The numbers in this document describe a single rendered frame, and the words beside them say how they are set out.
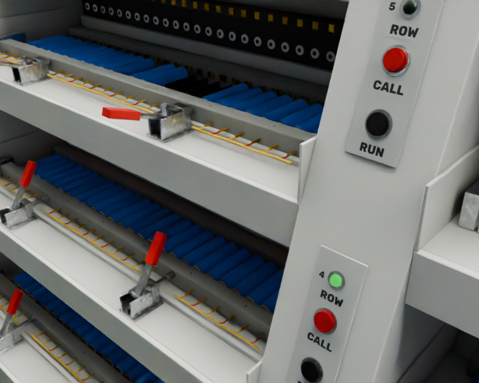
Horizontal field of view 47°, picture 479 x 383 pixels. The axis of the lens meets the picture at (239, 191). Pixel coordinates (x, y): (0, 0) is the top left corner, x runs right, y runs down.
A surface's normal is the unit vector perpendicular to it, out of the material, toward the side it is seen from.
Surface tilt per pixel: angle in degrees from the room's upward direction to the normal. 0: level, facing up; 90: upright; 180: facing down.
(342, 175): 90
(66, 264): 18
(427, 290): 108
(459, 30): 90
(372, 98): 90
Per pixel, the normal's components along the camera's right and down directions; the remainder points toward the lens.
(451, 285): -0.67, 0.36
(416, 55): -0.64, 0.07
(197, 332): -0.01, -0.88
